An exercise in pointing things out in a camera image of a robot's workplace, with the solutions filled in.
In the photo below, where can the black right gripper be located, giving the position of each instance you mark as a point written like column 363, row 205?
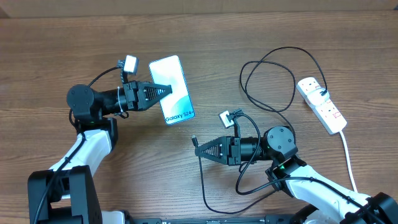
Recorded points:
column 226, row 143

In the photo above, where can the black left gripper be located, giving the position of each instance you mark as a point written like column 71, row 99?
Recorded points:
column 138, row 97

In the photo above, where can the Galaxy S24 smartphone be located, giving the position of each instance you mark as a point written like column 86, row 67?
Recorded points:
column 177, row 105

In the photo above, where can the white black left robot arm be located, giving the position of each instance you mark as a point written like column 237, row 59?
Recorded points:
column 65, row 193

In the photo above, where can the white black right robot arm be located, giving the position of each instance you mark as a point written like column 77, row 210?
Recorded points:
column 296, row 178

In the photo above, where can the white USB charger plug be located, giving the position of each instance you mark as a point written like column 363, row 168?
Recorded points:
column 317, row 97

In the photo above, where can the white power strip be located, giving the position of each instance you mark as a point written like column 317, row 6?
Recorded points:
column 328, row 114

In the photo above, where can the cardboard backdrop panel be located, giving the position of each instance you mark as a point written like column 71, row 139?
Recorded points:
column 81, row 8

